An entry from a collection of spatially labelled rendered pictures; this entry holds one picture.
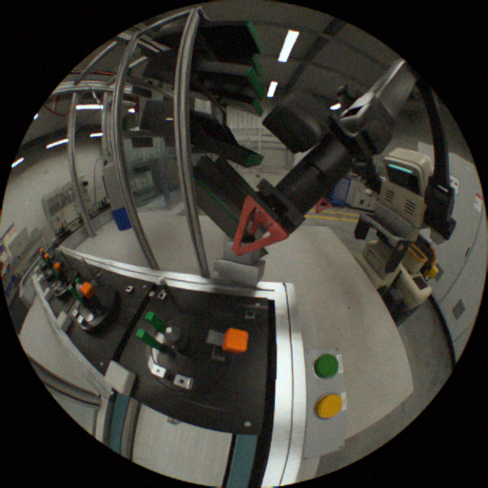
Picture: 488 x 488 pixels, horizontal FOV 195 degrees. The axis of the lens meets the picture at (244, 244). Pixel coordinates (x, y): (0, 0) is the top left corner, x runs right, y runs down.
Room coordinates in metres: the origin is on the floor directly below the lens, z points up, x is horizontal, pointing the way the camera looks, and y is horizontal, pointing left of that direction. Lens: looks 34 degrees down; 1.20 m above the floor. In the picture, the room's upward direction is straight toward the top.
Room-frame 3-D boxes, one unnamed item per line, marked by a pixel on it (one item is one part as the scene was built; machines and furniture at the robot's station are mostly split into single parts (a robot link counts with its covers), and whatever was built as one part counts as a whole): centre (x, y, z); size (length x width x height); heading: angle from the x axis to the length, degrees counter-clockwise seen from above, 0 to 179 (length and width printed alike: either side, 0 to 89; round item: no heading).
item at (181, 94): (0.43, 0.17, 1.26); 0.36 x 0.21 x 0.80; 174
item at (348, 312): (0.25, -0.14, 0.84); 0.90 x 0.70 x 0.03; 177
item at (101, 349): (0.08, 0.34, 1.01); 0.24 x 0.24 x 0.13; 84
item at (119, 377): (-0.03, 0.19, 0.97); 0.05 x 0.05 x 0.04; 84
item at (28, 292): (0.99, 1.30, 0.92); 2.35 x 0.41 x 0.12; 174
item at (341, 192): (4.24, -2.62, 0.49); 1.26 x 0.87 x 0.98; 89
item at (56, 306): (0.10, 0.58, 1.01); 0.24 x 0.24 x 0.13; 84
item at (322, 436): (-0.06, -0.12, 0.93); 0.21 x 0.07 x 0.06; 174
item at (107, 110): (0.96, 1.08, 1.56); 0.09 x 0.04 x 1.39; 174
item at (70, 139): (0.60, 1.12, 1.56); 0.05 x 0.05 x 1.39; 84
